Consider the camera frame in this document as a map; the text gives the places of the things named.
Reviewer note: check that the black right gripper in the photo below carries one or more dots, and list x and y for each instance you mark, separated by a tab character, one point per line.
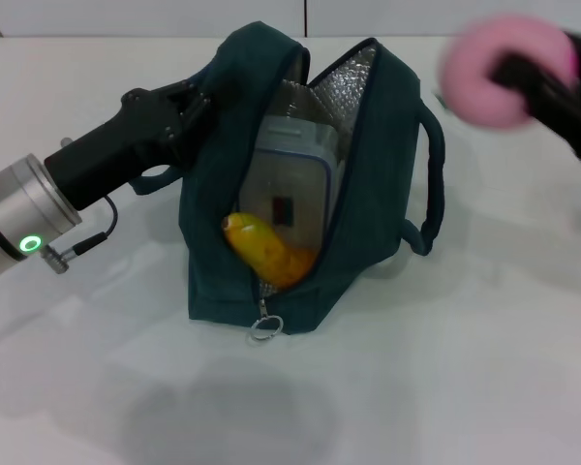
576	126

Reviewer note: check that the pink toy peach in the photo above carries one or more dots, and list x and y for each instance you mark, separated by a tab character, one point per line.
469	72

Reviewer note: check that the yellow banana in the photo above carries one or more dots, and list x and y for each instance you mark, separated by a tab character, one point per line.
271	257

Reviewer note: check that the dark teal insulated lunch bag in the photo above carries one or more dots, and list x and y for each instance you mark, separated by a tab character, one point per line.
208	271

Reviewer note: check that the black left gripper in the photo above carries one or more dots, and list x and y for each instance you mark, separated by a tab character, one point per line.
116	145

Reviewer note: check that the clear plastic lunch box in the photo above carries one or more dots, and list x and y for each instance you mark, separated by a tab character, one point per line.
285	164

